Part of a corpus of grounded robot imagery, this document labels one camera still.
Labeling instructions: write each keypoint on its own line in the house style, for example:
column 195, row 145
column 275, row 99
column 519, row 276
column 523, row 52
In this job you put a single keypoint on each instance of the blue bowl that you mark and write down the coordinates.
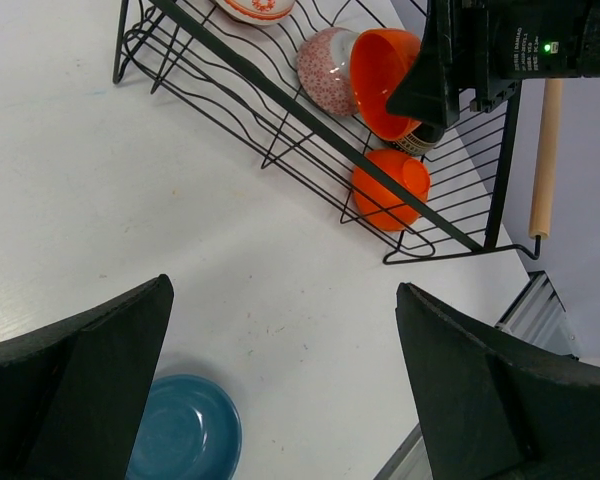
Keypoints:
column 190, row 429

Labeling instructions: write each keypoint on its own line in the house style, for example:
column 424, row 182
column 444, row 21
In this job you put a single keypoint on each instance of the beige brown bowl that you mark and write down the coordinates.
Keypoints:
column 420, row 141

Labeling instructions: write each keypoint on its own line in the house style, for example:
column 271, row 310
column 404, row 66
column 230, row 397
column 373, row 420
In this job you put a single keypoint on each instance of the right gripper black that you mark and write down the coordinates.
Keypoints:
column 504, row 43

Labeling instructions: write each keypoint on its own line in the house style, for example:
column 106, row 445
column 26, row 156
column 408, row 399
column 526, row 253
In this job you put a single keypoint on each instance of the black wire dish rack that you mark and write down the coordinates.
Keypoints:
column 243, row 78

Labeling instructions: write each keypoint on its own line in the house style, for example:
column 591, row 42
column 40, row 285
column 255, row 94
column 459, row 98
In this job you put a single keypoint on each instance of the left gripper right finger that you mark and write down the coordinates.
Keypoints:
column 491, row 406

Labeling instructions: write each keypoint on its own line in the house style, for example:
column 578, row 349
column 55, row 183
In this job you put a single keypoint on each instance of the white orange floral bowl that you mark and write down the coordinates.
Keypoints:
column 257, row 12

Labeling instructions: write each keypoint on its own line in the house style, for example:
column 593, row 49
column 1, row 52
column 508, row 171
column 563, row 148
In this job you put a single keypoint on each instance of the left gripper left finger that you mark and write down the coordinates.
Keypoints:
column 72, row 393

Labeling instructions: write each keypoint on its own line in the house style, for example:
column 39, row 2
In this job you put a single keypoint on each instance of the black white leaf bowl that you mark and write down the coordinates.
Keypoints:
column 322, row 66

